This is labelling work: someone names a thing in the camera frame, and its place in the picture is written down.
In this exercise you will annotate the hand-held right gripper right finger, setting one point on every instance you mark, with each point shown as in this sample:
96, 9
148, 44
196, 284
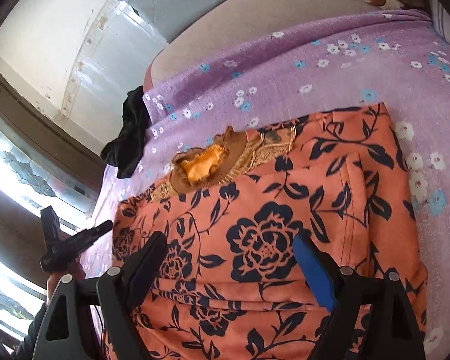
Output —
315, 270

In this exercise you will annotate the person's left forearm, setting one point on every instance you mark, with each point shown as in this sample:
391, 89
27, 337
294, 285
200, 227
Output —
30, 333

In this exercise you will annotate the stained glass window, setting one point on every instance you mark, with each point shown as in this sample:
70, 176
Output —
26, 172

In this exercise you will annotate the grey pillow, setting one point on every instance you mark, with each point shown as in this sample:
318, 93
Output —
180, 0

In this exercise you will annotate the beige bed sheet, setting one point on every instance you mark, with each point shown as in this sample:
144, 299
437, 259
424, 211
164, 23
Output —
225, 18

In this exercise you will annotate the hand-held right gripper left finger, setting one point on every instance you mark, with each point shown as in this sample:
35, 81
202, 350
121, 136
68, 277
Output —
146, 258

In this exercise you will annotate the black cloth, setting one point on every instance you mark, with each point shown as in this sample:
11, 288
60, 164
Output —
131, 120

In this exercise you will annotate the purple floral bedsheet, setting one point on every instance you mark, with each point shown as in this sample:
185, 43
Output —
285, 71

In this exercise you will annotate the orange floral garment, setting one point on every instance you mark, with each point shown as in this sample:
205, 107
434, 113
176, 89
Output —
266, 195

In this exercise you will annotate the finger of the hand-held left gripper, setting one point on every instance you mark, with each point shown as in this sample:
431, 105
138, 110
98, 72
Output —
92, 233
50, 222

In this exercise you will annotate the wooden window frame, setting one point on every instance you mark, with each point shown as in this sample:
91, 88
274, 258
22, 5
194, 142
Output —
22, 97

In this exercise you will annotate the striped cloth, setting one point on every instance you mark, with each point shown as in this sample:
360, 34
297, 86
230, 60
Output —
444, 18

